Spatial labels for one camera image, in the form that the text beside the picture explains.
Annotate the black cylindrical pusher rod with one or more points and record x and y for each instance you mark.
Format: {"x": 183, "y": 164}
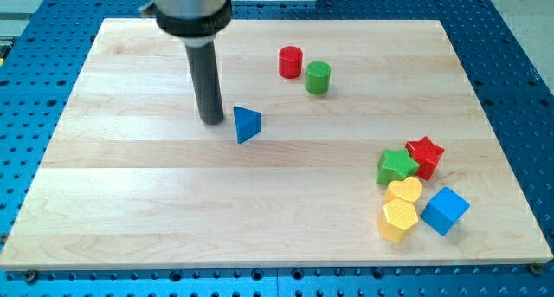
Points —
{"x": 205, "y": 79}

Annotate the blue triangle block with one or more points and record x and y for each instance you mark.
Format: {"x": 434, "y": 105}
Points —
{"x": 247, "y": 123}

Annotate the green star block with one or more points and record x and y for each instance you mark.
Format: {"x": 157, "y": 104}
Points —
{"x": 395, "y": 165}

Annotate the red star block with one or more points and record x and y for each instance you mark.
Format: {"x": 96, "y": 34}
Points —
{"x": 427, "y": 154}

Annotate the red cylinder block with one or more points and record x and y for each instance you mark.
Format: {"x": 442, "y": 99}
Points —
{"x": 290, "y": 62}

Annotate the green cylinder block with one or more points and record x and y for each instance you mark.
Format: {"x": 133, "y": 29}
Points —
{"x": 318, "y": 74}

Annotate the light wooden board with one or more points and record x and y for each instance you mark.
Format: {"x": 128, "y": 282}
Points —
{"x": 132, "y": 178}

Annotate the yellow heart block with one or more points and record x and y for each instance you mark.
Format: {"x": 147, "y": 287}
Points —
{"x": 409, "y": 190}

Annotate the yellow hexagon block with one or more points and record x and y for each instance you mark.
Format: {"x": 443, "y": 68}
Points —
{"x": 397, "y": 219}

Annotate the blue cube block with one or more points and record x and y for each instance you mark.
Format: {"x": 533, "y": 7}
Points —
{"x": 444, "y": 210}

